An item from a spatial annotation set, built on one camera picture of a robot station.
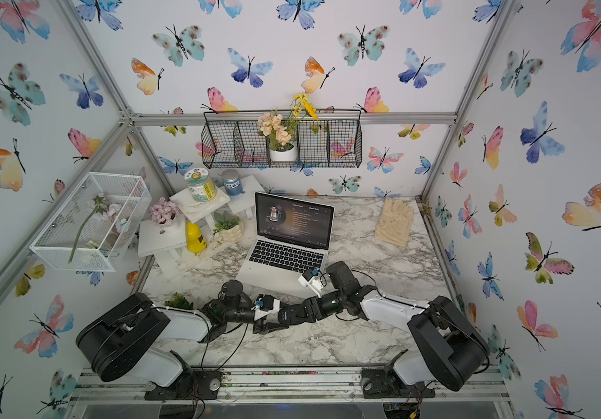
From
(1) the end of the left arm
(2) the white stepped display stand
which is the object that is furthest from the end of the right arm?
(2) the white stepped display stand

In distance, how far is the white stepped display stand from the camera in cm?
88

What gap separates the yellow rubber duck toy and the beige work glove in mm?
693

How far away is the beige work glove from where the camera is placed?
109 cm
